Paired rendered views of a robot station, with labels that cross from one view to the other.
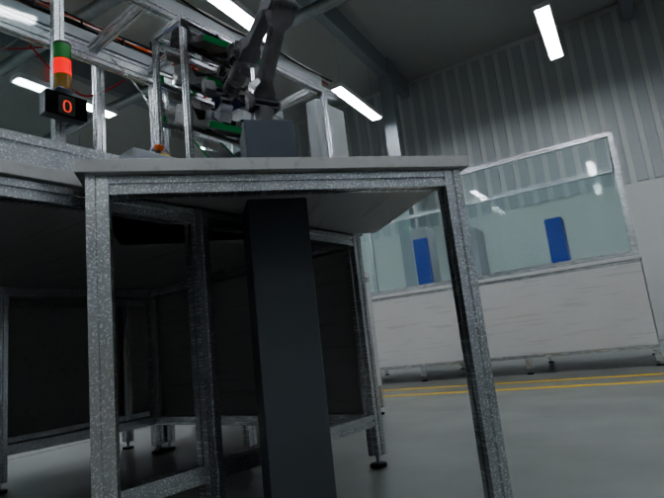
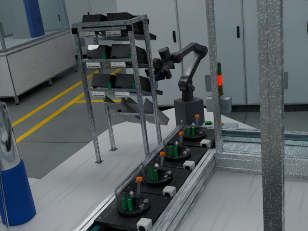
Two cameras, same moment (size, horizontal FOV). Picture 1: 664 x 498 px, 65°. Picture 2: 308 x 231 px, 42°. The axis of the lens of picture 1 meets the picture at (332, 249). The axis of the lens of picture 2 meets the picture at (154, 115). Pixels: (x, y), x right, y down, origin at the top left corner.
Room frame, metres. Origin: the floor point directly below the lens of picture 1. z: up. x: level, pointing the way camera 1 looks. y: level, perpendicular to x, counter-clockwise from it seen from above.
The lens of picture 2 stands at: (2.08, 2.57, 1.87)
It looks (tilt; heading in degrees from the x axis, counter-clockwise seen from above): 20 degrees down; 260
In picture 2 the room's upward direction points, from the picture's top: 7 degrees counter-clockwise
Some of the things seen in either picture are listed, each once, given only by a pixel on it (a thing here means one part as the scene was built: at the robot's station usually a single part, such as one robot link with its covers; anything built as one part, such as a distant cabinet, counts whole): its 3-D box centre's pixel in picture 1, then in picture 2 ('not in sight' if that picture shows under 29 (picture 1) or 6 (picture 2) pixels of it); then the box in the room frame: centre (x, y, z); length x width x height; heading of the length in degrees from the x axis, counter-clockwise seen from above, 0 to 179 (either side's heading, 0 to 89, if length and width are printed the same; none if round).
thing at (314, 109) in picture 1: (334, 188); not in sight; (3.21, -0.06, 1.43); 0.30 x 0.09 x 1.13; 142
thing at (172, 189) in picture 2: not in sight; (156, 171); (1.80, 0.94, 1.01); 0.24 x 0.24 x 0.13; 52
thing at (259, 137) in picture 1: (269, 162); (189, 114); (1.40, 0.15, 0.96); 0.14 x 0.14 x 0.20; 16
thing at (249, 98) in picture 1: (261, 102); (186, 86); (1.41, 0.16, 1.15); 0.09 x 0.07 x 0.06; 122
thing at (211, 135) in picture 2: not in sight; (194, 137); (1.50, 0.54, 0.96); 0.24 x 0.24 x 0.02; 52
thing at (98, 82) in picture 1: (100, 148); not in sight; (2.51, 1.13, 1.56); 0.04 x 0.04 x 1.39; 52
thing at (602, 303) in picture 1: (474, 265); not in sight; (5.59, -1.52, 1.13); 3.06 x 1.36 x 2.25; 61
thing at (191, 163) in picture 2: not in sight; (176, 148); (1.65, 0.74, 1.01); 0.24 x 0.24 x 0.13; 52
